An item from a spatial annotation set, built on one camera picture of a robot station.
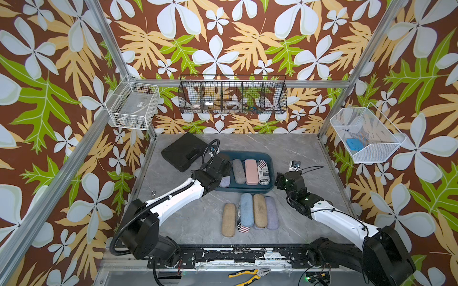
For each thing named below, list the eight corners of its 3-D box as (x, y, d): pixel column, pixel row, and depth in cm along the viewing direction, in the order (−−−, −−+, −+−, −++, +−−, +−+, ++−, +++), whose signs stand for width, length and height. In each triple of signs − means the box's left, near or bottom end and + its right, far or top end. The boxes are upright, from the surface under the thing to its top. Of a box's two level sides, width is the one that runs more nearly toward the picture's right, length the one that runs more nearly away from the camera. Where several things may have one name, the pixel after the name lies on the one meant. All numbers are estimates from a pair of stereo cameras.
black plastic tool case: (163, 156, 110) (160, 150, 105) (189, 137, 121) (187, 130, 116) (184, 174, 102) (182, 168, 97) (210, 152, 113) (210, 145, 108)
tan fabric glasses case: (253, 229, 83) (255, 225, 78) (251, 199, 93) (252, 193, 88) (267, 229, 83) (269, 225, 78) (263, 199, 93) (265, 193, 88)
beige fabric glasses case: (221, 236, 81) (221, 235, 79) (222, 204, 91) (222, 202, 89) (236, 236, 81) (236, 235, 79) (235, 204, 91) (235, 202, 89)
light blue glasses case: (240, 227, 83) (241, 223, 78) (239, 197, 92) (240, 193, 88) (254, 227, 83) (255, 223, 78) (251, 197, 92) (252, 193, 88)
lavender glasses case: (266, 229, 83) (268, 227, 80) (262, 199, 93) (263, 196, 90) (277, 229, 83) (279, 227, 80) (272, 199, 93) (274, 196, 90)
